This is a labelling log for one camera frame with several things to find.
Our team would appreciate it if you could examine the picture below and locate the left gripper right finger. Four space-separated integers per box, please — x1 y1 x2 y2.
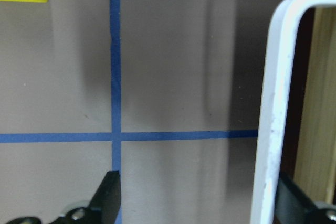
274 172 335 224

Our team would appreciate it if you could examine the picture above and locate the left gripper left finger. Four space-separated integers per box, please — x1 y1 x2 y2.
7 170 122 224

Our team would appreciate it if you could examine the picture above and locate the light wood drawer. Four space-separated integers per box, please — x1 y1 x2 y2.
294 8 335 203

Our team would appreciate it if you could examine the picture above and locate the white drawer handle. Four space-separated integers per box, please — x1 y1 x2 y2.
250 0 335 223

